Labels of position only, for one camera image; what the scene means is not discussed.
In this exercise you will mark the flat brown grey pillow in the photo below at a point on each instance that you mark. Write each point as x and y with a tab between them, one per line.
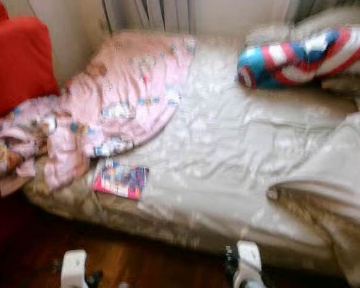
348	84

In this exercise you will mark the red white blue bolster pillow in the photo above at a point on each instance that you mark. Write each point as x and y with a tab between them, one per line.
294	60

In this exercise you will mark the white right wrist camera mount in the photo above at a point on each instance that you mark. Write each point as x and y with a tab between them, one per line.
249	258

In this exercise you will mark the colourful comic book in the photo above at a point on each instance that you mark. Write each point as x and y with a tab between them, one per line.
121	179

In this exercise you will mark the grey beige pillow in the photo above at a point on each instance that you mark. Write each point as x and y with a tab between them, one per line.
330	21

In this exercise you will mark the pink cartoon print blanket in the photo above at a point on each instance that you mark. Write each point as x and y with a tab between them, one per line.
126	90

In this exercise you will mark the red fabric sofa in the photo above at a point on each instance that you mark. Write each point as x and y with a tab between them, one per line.
18	66

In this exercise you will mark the folded beige floral duvet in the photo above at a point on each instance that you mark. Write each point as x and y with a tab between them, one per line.
330	174

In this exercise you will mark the bed with beige floral sheet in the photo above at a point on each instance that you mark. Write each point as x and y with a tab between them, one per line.
234	138

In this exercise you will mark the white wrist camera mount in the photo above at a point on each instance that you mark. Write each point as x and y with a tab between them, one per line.
74	269
249	258

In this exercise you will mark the grey pleated curtain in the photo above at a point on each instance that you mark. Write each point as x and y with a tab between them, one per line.
150	15
318	9

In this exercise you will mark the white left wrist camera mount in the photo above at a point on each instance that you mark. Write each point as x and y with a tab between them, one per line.
74	269

